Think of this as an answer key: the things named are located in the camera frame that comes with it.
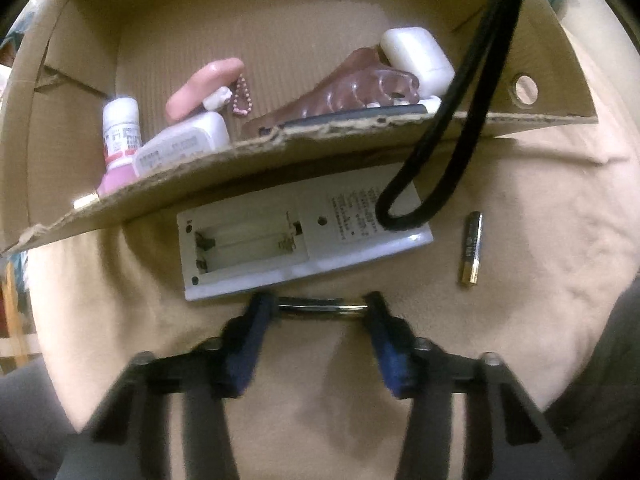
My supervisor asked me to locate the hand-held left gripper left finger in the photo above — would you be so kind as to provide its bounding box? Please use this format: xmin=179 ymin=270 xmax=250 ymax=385
xmin=57 ymin=291 xmax=281 ymax=480

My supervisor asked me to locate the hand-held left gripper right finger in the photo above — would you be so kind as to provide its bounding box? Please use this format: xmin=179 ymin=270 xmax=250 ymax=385
xmin=362 ymin=291 xmax=576 ymax=480

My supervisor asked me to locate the silver battery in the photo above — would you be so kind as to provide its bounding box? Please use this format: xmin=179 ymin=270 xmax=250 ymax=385
xmin=272 ymin=296 xmax=371 ymax=318

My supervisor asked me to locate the white remote control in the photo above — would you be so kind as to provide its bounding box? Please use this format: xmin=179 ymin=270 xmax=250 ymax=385
xmin=176 ymin=162 xmax=435 ymax=302

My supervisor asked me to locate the white charger adapter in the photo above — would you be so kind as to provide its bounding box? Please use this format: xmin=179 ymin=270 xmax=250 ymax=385
xmin=132 ymin=111 xmax=231 ymax=178

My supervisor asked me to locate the white bottle with red label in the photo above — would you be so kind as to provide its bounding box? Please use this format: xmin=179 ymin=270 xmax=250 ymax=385
xmin=101 ymin=97 xmax=142 ymax=173

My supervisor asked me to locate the black cable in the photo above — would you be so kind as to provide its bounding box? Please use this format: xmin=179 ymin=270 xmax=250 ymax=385
xmin=375 ymin=0 xmax=536 ymax=231

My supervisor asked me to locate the pink toy keychain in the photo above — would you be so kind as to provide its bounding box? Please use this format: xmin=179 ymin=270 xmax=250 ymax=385
xmin=165 ymin=57 xmax=257 ymax=123

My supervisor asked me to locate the brown pink hair claw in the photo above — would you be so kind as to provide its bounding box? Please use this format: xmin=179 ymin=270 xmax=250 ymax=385
xmin=242 ymin=47 xmax=421 ymax=138

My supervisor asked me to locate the brown cardboard box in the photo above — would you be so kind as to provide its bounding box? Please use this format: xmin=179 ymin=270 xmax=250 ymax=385
xmin=0 ymin=0 xmax=601 ymax=256

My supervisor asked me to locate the black gold battery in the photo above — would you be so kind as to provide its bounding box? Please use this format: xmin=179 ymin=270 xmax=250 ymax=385
xmin=459 ymin=211 xmax=485 ymax=288

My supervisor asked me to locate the person's right leg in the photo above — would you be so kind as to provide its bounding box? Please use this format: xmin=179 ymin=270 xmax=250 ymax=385
xmin=542 ymin=275 xmax=640 ymax=480

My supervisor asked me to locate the person's leg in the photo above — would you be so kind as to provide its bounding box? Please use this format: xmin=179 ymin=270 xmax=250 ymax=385
xmin=0 ymin=357 xmax=86 ymax=480
xmin=542 ymin=275 xmax=640 ymax=480

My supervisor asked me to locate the small pink container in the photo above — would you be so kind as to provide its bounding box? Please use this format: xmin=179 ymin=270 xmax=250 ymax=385
xmin=95 ymin=157 xmax=136 ymax=198

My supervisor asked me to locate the beige blanket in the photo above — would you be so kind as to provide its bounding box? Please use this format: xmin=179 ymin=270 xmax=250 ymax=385
xmin=25 ymin=50 xmax=640 ymax=480

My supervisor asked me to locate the person's left leg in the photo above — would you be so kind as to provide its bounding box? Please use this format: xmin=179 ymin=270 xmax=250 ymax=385
xmin=0 ymin=357 xmax=86 ymax=480

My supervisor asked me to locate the white rounded case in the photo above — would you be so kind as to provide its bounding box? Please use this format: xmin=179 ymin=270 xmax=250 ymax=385
xmin=380 ymin=26 xmax=456 ymax=98

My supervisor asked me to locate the wooden frame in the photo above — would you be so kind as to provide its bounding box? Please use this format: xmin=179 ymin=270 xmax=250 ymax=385
xmin=0 ymin=255 xmax=48 ymax=373

